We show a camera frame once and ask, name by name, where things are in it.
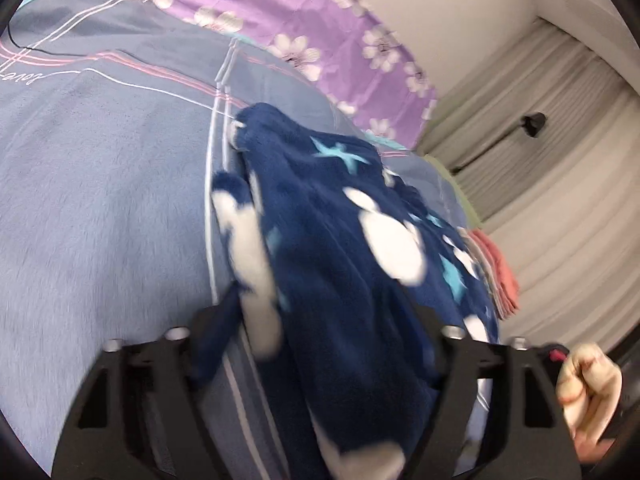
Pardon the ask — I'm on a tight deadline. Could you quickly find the navy fleece star garment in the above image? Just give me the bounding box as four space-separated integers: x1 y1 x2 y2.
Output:
212 103 498 479

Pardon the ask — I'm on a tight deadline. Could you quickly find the person left hand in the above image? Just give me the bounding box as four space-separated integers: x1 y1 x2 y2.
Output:
555 344 623 465

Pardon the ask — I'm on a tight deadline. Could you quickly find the coral folded garment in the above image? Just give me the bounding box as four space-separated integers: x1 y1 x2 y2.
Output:
469 229 520 321

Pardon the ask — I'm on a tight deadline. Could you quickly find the green bed pad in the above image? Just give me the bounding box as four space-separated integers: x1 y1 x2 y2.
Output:
422 155 483 230

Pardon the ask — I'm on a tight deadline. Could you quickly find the beige curtain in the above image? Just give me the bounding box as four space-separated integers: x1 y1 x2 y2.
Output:
416 20 639 349

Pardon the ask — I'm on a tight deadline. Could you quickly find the blue striped bed sheet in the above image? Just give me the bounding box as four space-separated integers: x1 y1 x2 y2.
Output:
0 0 486 480

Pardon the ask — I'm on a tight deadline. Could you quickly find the black curtain tieback hook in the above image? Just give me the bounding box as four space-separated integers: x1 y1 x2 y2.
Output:
451 112 548 176

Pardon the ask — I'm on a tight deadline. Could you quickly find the purple floral pillow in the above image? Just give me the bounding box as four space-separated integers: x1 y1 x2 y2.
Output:
152 0 436 148

